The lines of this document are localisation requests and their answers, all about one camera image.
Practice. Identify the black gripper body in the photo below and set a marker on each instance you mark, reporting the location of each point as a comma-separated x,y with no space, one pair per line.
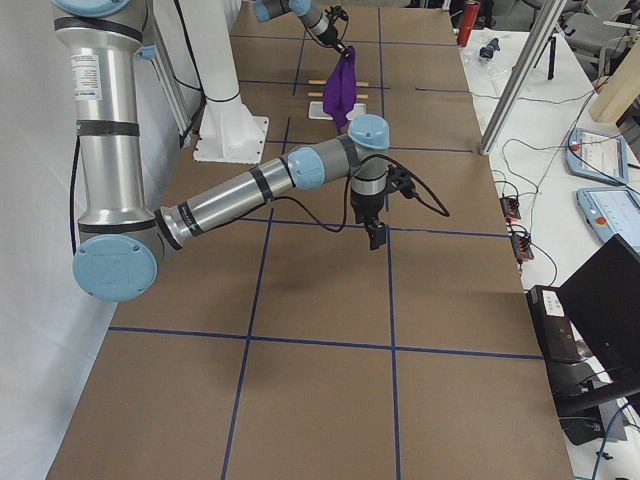
365,210
330,36

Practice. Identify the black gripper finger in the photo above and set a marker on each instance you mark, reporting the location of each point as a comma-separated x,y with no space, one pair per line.
380,235
373,230
342,50
340,43

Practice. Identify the purple microfiber towel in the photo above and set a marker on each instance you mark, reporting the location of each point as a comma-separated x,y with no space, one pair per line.
340,91

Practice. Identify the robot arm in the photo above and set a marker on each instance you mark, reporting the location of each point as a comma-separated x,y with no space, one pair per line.
122,241
326,26

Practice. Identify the wooden rack rod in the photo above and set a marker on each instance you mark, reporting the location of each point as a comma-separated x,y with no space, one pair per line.
361,84
313,94

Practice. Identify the black usb hub orange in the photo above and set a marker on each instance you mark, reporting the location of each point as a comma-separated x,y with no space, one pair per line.
509,203

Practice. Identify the red cylinder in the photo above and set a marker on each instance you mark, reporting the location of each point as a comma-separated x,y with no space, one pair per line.
467,21

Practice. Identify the clear plastic wrap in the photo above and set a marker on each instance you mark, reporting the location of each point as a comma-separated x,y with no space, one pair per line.
498,67

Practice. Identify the dark blue folded cloth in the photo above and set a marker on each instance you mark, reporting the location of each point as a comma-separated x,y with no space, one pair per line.
488,51

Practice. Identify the black box with label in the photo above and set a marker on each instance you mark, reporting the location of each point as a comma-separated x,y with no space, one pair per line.
552,326

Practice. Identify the black pen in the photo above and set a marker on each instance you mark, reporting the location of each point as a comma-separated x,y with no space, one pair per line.
551,58

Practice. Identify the far teach pendant tablet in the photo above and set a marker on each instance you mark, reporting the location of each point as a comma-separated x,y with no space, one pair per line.
597,156

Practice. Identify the teach pendant tablet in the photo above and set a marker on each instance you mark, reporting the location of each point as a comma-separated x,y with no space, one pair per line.
611,210
597,156

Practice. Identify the near teach pendant tablet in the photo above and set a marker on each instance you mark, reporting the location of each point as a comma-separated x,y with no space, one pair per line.
611,210

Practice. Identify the black monitor stand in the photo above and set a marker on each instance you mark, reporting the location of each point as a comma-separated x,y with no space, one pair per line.
584,404

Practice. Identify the wooden block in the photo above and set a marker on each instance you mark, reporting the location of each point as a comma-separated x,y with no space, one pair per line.
620,91

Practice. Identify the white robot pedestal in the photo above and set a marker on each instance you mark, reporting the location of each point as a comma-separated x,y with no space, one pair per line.
228,132

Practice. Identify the aluminium frame post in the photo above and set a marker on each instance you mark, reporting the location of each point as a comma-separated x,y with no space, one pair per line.
533,46

